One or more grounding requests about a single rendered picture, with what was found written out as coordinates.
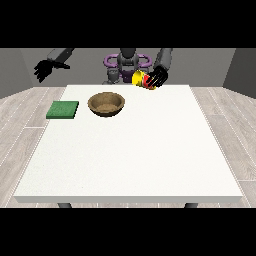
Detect yellow cup with melon print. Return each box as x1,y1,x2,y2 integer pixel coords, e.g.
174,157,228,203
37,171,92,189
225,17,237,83
131,69,157,91

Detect green square pad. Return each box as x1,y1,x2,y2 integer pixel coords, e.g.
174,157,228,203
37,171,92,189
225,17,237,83
45,100,80,120

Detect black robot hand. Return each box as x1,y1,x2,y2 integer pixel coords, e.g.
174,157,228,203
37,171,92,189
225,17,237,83
33,59,71,84
146,64,169,89

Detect grey robot trunk purple rings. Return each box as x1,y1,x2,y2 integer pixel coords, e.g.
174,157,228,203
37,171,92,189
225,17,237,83
102,48,154,86

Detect brown wooden bowl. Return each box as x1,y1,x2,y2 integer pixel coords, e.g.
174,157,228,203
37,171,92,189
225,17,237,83
87,91,126,118

